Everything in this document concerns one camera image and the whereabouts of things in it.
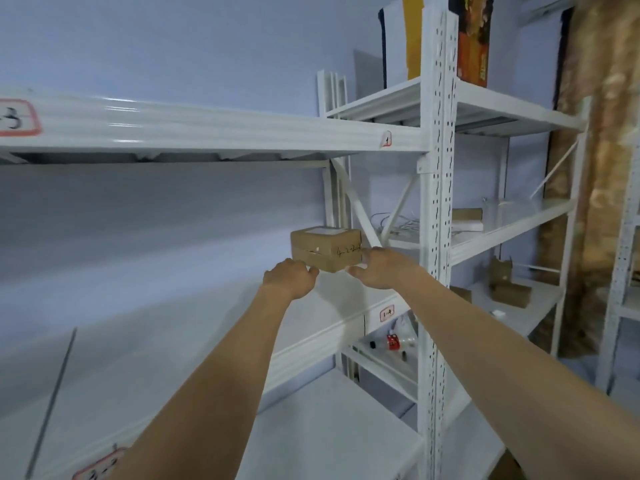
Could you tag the clear plastic container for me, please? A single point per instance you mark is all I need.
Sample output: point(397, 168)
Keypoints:
point(500, 207)

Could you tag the person's left forearm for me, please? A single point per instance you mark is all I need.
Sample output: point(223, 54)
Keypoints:
point(210, 394)

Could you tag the open brown cardboard box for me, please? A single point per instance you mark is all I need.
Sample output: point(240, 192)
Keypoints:
point(507, 284)

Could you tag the small brown cardboard box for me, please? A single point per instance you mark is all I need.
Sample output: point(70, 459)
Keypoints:
point(326, 249)

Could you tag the person's left hand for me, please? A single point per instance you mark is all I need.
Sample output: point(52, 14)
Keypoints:
point(287, 280)

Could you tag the person's right fingers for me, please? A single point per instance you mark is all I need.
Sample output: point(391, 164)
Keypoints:
point(361, 267)

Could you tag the white metal shelving rack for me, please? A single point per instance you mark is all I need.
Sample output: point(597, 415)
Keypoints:
point(210, 274)
point(622, 274)
point(505, 204)

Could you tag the clear plastic bag with parts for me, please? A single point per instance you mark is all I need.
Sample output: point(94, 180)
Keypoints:
point(390, 342)

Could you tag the brown patterned curtain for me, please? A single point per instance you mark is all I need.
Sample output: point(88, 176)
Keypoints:
point(595, 159)

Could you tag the person's right forearm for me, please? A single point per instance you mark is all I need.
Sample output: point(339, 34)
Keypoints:
point(520, 384)

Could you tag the orange and black printed box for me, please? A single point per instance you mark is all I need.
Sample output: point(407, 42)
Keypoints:
point(472, 37)

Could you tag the white and yellow flat box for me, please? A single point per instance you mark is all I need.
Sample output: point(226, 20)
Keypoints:
point(402, 39)

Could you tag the red-bordered white shelf label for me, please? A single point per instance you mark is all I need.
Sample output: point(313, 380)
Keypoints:
point(97, 467)
point(386, 313)
point(386, 139)
point(16, 118)

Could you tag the person's left fingers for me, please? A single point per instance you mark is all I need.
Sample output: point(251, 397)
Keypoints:
point(309, 272)

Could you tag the person's right hand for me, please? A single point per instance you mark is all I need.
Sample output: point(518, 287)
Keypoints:
point(381, 269)

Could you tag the flat brown cardboard box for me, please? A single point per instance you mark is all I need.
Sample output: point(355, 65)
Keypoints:
point(467, 214)

